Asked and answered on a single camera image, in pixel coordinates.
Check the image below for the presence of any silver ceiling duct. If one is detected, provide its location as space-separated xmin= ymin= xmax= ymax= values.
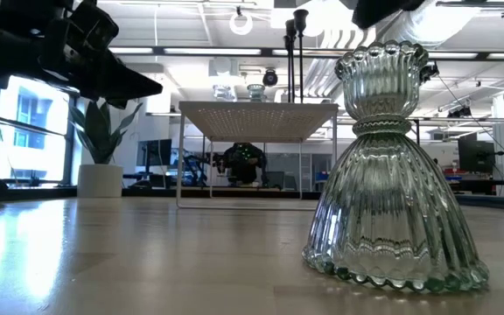
xmin=382 ymin=0 xmax=498 ymax=49

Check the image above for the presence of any green ribbed glass candle holder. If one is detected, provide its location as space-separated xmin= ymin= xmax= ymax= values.
xmin=302 ymin=40 xmax=491 ymax=294
xmin=246 ymin=83 xmax=267 ymax=102

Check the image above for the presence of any white plant pot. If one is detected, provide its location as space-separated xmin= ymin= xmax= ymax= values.
xmin=76 ymin=164 xmax=124 ymax=199

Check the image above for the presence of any green snake plant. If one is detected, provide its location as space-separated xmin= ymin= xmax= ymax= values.
xmin=68 ymin=101 xmax=144 ymax=166

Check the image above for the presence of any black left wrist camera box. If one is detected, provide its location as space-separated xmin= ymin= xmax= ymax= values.
xmin=68 ymin=0 xmax=121 ymax=51

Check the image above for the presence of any black ceiling dome camera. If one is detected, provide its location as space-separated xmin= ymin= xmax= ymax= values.
xmin=262 ymin=68 xmax=279 ymax=88

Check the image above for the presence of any white perforated metal shelf riser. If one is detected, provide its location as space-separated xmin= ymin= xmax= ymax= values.
xmin=176 ymin=101 xmax=340 ymax=210

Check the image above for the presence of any white ring ceiling light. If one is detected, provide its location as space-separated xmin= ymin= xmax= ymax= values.
xmin=228 ymin=10 xmax=255 ymax=37

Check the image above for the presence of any black computer monitor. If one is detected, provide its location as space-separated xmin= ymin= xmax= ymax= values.
xmin=457 ymin=133 xmax=496 ymax=175
xmin=136 ymin=138 xmax=173 ymax=167

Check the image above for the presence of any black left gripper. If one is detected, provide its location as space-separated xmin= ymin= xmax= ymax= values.
xmin=41 ymin=25 xmax=165 ymax=111

